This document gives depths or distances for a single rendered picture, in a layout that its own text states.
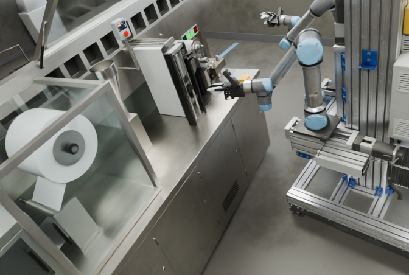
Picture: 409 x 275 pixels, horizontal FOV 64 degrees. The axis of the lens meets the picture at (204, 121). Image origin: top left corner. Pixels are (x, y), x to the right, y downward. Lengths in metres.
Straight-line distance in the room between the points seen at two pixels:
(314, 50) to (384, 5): 0.37
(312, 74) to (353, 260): 1.31
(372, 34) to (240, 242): 1.67
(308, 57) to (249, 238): 1.49
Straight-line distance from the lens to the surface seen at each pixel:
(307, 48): 1.64
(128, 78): 2.35
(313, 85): 1.77
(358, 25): 1.87
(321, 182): 2.61
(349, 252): 2.53
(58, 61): 2.02
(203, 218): 2.26
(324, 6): 2.29
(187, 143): 2.09
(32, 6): 8.77
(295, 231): 2.62
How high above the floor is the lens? 2.17
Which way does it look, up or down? 35 degrees down
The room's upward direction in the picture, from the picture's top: 19 degrees counter-clockwise
